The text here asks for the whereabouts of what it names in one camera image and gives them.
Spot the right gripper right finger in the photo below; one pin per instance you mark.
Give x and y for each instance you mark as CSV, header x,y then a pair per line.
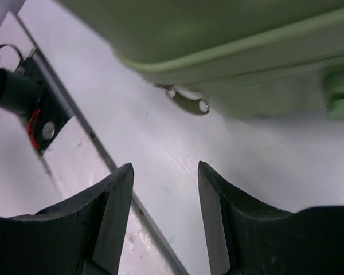
x,y
247,236

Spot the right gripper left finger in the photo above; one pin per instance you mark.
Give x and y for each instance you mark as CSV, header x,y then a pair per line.
x,y
83,234

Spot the green suitcase with blue lining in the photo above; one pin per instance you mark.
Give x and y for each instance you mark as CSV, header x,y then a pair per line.
x,y
242,58

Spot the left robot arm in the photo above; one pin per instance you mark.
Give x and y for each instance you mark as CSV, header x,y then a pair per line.
x,y
19,94

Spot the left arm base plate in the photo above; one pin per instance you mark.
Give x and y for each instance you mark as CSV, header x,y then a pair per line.
x,y
52,113

